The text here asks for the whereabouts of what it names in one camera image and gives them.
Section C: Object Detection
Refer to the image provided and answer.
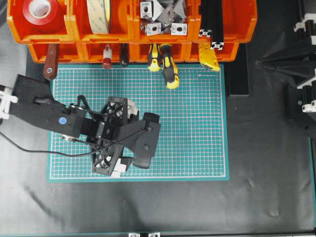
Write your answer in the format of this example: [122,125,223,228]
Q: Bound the small yellow black screwdriver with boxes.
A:
[147,43,160,72]

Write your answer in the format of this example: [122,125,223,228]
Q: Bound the orange lower bin screwdrivers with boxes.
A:
[130,43,188,63]

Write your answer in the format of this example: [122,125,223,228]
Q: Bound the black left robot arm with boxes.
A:
[9,75,139,178]

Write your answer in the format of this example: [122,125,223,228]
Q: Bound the black flat box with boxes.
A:
[225,43,250,97]

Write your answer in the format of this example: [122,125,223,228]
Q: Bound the orange upper bin extrusions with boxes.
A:
[194,0,257,44]

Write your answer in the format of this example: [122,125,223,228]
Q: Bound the black aluminium extrusion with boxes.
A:
[199,0,213,38]
[211,0,224,50]

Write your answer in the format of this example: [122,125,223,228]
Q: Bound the pile of grey corner brackets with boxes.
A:
[140,0,188,36]

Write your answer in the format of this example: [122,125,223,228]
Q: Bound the black aluminium extrusion right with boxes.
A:
[211,0,224,50]

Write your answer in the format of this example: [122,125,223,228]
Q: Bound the black cable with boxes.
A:
[0,128,151,158]

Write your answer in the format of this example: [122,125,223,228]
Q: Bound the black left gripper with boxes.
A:
[86,97,139,178]

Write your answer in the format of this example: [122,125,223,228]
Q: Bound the large yellow black screwdriver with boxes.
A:
[160,43,180,89]

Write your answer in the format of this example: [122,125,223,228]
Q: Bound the black table cover sheet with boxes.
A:
[0,0,315,236]

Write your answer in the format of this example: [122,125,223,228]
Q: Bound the brown wooden tool handle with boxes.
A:
[43,43,59,80]

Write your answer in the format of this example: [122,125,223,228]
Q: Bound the red white handled tool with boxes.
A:
[102,44,113,69]

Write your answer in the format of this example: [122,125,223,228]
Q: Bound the beige double-sided tape roll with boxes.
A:
[86,0,111,35]

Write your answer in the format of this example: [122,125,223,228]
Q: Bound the orange lower bin wooden handle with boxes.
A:
[28,43,84,63]

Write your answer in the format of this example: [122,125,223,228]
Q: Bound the orange upper bin red tape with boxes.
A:
[7,0,75,44]

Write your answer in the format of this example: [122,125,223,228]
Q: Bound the green cutting mat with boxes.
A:
[47,64,229,182]

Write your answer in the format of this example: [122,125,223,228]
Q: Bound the black aluminium extrusion left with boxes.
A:
[199,0,213,38]

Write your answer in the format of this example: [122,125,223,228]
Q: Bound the orange lower bin cutter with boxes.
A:
[185,42,239,62]

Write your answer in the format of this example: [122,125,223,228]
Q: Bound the yellow utility cutter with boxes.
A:
[198,43,220,72]

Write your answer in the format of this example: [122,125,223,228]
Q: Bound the red vinyl tape roll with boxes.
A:
[22,0,59,26]

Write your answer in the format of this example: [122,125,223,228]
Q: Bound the orange upper bin beige tape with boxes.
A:
[70,0,133,43]

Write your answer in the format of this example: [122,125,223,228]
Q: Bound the orange upper bin brackets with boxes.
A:
[133,0,201,43]

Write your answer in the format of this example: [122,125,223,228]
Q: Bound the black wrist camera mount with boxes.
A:
[114,113,161,169]

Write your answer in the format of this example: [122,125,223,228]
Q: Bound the orange lower bin small tools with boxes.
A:
[80,42,136,64]

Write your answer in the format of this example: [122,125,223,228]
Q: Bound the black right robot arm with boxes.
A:
[257,0,316,140]

